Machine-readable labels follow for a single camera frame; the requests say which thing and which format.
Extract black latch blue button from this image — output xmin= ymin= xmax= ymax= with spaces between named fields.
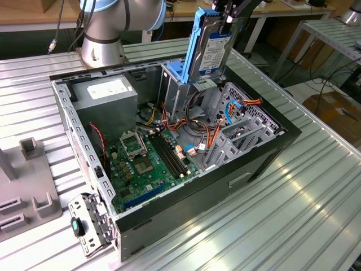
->
xmin=70 ymin=217 xmax=87 ymax=238

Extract black tripod stand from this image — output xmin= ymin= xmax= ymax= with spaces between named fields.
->
xmin=233 ymin=21 xmax=256 ymax=59

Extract blue expansion slot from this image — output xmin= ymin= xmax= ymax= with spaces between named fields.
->
xmin=124 ymin=181 xmax=168 ymax=209

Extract red black fan wire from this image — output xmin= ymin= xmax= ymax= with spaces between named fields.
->
xmin=89 ymin=121 xmax=107 ymax=167

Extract black equipment box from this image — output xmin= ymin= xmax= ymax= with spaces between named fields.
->
xmin=340 ymin=64 xmax=361 ymax=95

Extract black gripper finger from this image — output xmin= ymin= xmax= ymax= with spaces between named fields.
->
xmin=212 ymin=0 xmax=235 ymax=33
xmin=227 ymin=0 xmax=265 ymax=24

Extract black case fan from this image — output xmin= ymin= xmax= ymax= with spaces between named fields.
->
xmin=84 ymin=123 xmax=111 ymax=174

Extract black looped cable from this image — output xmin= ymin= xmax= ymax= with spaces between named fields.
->
xmin=184 ymin=89 xmax=206 ymax=133

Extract green motherboard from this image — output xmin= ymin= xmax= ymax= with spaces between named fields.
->
xmin=106 ymin=128 xmax=201 ymax=215

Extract perforated metal disk bay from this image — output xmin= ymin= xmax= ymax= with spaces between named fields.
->
xmin=202 ymin=81 xmax=285 ymax=172

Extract large brown carton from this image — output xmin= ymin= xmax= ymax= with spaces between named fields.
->
xmin=289 ymin=30 xmax=335 ymax=71

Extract grey metal drive cage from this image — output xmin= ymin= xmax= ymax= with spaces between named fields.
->
xmin=157 ymin=55 xmax=226 ymax=119

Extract wooden desk white frame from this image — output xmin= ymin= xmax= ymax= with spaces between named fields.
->
xmin=0 ymin=0 xmax=336 ymax=54

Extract grey metal slot retainer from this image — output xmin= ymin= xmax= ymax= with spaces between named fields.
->
xmin=67 ymin=193 xmax=118 ymax=259

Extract metal socket cover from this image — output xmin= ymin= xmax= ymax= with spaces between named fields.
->
xmin=120 ymin=131 xmax=149 ymax=159

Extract orange red power wire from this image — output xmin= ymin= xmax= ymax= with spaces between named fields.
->
xmin=231 ymin=97 xmax=263 ymax=116

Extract short blue wire loop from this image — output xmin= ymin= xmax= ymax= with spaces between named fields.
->
xmin=182 ymin=143 xmax=199 ymax=158

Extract black RAM slot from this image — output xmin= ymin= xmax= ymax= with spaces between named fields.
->
xmin=155 ymin=133 xmax=187 ymax=174
xmin=148 ymin=135 xmax=181 ymax=180
xmin=151 ymin=134 xmax=184 ymax=177
xmin=158 ymin=132 xmax=190 ymax=172

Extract orange wire strands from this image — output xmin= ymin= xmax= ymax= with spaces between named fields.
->
xmin=205 ymin=117 xmax=227 ymax=150

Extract hard disk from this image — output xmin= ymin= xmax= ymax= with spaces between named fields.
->
xmin=183 ymin=7 xmax=240 ymax=84

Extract grey parts rack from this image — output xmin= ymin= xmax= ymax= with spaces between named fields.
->
xmin=0 ymin=137 xmax=64 ymax=243

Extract yellow orange wire pair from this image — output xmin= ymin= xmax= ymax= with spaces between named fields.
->
xmin=144 ymin=106 xmax=156 ymax=125

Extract orange red wire bundle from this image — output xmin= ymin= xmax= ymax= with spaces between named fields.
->
xmin=161 ymin=102 xmax=187 ymax=132

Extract blue SATA wire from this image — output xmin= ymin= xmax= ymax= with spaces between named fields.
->
xmin=225 ymin=99 xmax=244 ymax=125

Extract brown floor carton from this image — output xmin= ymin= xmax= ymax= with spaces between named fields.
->
xmin=303 ymin=91 xmax=361 ymax=145

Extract black open PC case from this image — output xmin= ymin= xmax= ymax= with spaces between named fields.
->
xmin=49 ymin=50 xmax=302 ymax=263

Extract grey power supply unit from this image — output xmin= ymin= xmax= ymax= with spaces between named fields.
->
xmin=72 ymin=73 xmax=139 ymax=143

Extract CPU socket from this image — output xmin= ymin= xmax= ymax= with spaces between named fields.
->
xmin=132 ymin=156 xmax=156 ymax=176

